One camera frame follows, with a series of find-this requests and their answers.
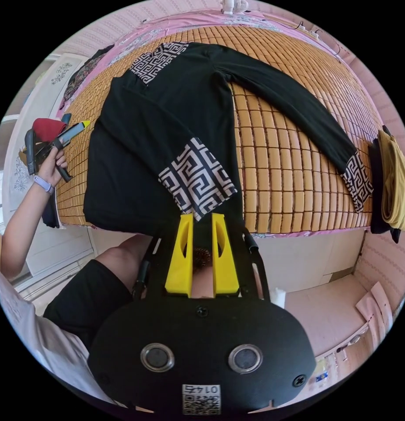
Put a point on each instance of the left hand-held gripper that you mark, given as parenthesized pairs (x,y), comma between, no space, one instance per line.
(46,148)

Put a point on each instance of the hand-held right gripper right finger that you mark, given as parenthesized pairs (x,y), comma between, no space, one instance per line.
(224,263)

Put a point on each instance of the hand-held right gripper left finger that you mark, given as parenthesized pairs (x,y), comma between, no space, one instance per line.
(178,260)

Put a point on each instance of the pile of clothes, yellow and black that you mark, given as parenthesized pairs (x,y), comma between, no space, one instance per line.
(394,184)

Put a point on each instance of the person's left hand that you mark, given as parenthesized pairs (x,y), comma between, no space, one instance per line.
(52,169)

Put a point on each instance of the white fan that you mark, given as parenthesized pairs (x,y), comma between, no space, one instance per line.
(234,6)

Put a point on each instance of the dark blue garment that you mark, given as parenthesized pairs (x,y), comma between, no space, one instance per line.
(51,213)

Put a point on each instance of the person's left forearm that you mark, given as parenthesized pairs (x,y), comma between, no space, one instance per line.
(19,227)

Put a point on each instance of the dark floral garment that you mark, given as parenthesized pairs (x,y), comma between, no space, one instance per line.
(80,74)

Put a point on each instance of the black long sleeve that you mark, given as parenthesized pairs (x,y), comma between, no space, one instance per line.
(149,115)

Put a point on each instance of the person's body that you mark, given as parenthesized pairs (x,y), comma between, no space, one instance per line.
(83,296)

